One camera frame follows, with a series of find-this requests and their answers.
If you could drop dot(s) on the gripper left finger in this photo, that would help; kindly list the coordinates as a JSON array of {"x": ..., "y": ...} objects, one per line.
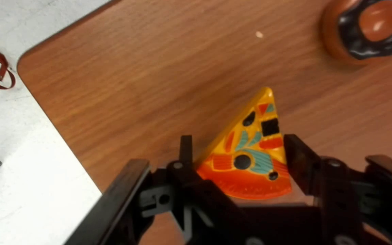
[{"x": 185, "y": 183}]

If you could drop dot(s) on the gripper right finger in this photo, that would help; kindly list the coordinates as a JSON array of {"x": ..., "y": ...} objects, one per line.
[{"x": 335, "y": 190}]

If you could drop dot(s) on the toy chocolate glazed donut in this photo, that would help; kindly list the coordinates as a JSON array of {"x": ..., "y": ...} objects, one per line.
[{"x": 366, "y": 30}]

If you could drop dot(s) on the toy pizza slice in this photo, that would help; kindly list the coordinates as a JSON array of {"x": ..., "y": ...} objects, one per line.
[{"x": 250, "y": 153}]

